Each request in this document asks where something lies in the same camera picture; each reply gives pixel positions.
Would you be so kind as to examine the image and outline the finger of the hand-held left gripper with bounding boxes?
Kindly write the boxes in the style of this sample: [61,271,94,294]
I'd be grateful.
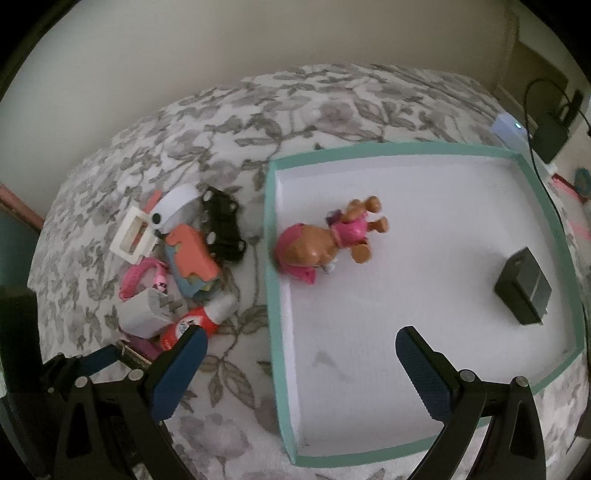
[41,344,123,391]

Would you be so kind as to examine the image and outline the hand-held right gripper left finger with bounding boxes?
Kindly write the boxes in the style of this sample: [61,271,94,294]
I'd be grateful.
[60,325,208,480]

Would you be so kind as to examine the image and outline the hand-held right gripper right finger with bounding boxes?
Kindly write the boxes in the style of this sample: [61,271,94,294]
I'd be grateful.
[396,325,561,480]

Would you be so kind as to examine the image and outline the gold and black hair clip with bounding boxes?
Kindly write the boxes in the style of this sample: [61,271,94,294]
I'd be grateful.
[117,340,155,370]

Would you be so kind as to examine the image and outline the red glue bottle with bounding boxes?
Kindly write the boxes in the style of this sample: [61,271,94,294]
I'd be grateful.
[159,295,238,354]

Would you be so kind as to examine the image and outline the white foam cube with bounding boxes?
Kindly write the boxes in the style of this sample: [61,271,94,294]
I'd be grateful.
[117,290,185,340]

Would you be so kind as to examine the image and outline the teal-edged white tray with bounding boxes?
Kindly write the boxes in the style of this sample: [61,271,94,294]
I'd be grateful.
[263,141,585,467]

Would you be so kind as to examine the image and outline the pink wrist watch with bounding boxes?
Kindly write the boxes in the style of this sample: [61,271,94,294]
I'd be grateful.
[120,258,169,301]

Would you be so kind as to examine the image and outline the black toy car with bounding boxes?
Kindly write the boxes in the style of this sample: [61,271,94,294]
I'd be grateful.
[199,186,249,264]

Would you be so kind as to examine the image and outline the coral and blue foam block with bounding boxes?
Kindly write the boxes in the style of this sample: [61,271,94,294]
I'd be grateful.
[164,224,222,301]

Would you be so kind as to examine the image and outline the black power adapter block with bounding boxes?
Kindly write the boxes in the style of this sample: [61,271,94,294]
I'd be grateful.
[494,247,553,326]

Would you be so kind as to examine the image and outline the brown toy dog pink outfit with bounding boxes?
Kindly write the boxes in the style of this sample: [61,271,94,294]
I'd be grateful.
[272,196,389,284]

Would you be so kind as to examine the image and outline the white tape roll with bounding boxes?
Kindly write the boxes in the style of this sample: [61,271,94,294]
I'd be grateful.
[148,183,204,230]

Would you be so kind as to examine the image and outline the pink toothed strip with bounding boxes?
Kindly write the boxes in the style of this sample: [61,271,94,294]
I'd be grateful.
[551,173,591,204]

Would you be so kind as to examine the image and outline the teal round trinket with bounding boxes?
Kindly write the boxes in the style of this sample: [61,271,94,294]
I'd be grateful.
[573,167,591,204]

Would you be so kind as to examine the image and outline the white device with blue light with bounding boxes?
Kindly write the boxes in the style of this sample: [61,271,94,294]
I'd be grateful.
[492,113,532,153]

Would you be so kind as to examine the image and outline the grey floral blanket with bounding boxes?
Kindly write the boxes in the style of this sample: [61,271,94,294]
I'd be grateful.
[28,62,591,480]

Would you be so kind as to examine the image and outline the white plastic frame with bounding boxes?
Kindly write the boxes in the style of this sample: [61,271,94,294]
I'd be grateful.
[112,206,155,265]

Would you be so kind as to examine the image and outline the black cabled power brick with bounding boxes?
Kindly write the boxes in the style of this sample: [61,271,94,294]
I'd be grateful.
[531,111,571,162]

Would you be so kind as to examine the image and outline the black power adapter with cable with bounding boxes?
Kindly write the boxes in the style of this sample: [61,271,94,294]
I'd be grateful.
[523,78,585,208]

